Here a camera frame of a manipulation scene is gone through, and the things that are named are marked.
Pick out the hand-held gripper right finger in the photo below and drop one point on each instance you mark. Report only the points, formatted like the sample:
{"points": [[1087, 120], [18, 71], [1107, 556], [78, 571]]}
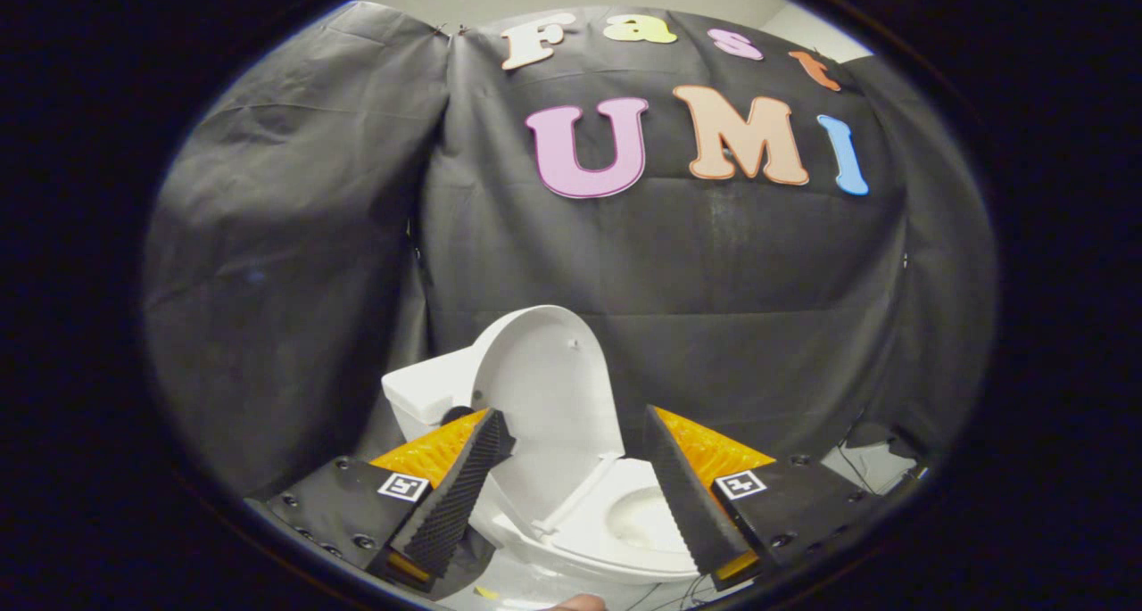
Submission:
{"points": [[682, 504]]}

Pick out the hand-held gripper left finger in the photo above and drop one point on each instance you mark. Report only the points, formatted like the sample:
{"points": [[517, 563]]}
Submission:
{"points": [[459, 499]]}

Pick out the white toilet lid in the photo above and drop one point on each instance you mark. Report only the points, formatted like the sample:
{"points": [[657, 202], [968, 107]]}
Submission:
{"points": [[549, 388]]}

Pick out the white toilet bowl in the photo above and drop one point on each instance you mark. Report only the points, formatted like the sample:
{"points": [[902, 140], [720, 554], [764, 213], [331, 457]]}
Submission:
{"points": [[638, 517]]}

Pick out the black backdrop cloth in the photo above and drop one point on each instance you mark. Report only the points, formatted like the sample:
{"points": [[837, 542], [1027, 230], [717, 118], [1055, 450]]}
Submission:
{"points": [[678, 254]]}

